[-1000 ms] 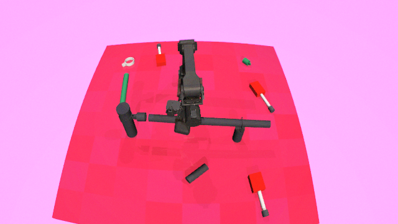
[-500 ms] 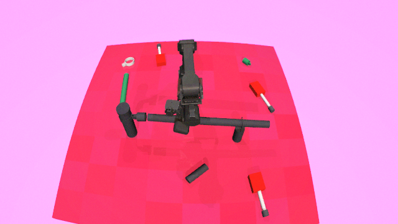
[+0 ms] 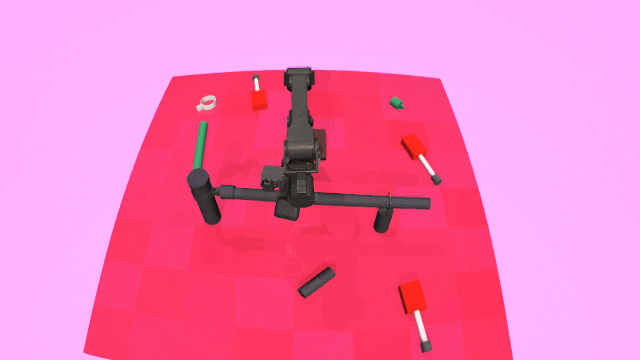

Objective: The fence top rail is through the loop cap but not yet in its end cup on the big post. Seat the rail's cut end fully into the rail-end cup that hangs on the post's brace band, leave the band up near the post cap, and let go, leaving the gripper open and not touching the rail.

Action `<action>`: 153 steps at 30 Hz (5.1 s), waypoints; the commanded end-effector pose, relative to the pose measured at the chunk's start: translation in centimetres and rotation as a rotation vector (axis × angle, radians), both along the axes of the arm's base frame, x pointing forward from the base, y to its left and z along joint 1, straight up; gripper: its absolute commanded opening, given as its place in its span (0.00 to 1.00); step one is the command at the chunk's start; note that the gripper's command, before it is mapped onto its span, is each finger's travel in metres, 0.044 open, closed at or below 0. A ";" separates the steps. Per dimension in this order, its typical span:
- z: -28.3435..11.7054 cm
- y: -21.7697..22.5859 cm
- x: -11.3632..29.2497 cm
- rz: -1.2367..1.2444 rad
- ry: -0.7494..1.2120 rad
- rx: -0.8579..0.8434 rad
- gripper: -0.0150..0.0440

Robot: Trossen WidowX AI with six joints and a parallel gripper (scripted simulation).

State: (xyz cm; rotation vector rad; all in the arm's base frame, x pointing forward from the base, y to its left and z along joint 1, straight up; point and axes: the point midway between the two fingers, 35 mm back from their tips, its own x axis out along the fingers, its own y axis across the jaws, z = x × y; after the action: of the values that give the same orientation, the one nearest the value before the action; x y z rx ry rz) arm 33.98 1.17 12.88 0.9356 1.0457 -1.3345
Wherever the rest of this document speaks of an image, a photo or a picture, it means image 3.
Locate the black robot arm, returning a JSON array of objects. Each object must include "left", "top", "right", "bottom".
[{"left": 260, "top": 67, "right": 321, "bottom": 208}]

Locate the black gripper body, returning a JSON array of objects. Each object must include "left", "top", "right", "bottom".
[{"left": 274, "top": 174, "right": 300, "bottom": 222}]

